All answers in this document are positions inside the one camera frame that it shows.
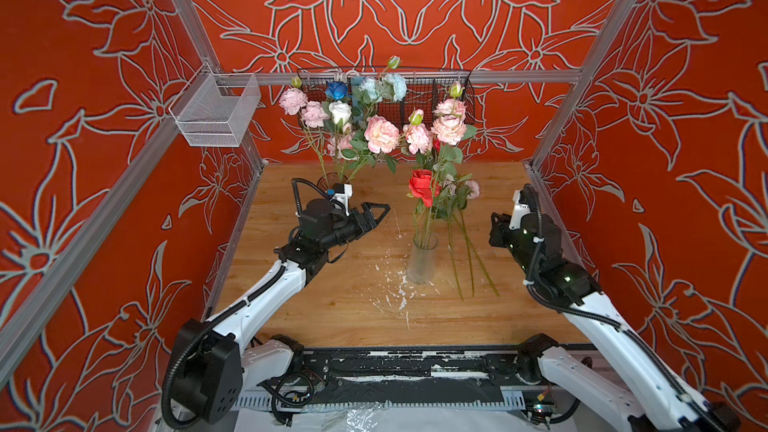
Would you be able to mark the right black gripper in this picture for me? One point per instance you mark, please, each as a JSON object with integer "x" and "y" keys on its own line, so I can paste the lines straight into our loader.
{"x": 498, "y": 231}

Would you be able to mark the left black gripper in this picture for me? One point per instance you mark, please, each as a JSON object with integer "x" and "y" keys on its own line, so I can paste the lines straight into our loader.
{"x": 369, "y": 216}

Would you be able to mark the dark smoked glass vase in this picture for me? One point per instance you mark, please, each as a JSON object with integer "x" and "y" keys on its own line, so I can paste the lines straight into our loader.
{"x": 331, "y": 183}

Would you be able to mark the pink rose stem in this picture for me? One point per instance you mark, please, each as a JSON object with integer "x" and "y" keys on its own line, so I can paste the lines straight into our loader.
{"x": 339, "y": 145}

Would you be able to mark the clear glass vase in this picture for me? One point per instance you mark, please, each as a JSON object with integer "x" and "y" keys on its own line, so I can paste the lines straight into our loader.
{"x": 421, "y": 266}

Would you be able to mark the pink rose bunch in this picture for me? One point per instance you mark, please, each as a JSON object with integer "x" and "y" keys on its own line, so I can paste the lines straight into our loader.
{"x": 381, "y": 138}

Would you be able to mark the small pink flower bunch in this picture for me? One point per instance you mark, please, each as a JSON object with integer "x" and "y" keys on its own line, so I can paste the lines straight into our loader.
{"x": 455, "y": 197}

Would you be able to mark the pink peony spray stem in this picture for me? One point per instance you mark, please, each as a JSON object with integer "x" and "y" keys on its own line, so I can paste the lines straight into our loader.
{"x": 450, "y": 128}

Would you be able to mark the white green flower stem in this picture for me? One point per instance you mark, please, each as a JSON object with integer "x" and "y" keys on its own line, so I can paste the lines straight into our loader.
{"x": 370, "y": 93}

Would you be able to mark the blue rose stem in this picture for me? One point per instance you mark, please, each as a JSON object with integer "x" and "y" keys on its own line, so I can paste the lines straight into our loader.
{"x": 337, "y": 91}

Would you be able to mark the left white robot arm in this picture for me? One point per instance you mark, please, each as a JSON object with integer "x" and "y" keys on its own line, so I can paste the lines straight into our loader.
{"x": 213, "y": 360}

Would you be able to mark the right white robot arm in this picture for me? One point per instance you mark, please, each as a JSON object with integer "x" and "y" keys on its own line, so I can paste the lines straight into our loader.
{"x": 651, "y": 397}

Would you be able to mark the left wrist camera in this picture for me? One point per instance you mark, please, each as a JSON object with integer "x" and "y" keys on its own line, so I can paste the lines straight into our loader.
{"x": 341, "y": 194}

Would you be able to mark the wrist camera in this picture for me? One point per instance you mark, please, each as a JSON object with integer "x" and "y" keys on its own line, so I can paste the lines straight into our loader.
{"x": 341, "y": 194}
{"x": 525, "y": 201}

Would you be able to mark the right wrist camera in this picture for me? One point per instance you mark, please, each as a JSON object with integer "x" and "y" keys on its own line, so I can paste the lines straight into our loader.
{"x": 525, "y": 201}

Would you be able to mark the black wire wall basket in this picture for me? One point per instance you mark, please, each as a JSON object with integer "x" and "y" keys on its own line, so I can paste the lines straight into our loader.
{"x": 426, "y": 88}

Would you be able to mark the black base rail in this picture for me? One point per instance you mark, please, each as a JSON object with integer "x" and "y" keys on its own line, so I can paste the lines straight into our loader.
{"x": 463, "y": 377}

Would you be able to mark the clear acrylic wall bin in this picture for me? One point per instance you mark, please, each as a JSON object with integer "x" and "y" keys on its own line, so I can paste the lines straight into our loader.
{"x": 211, "y": 111}

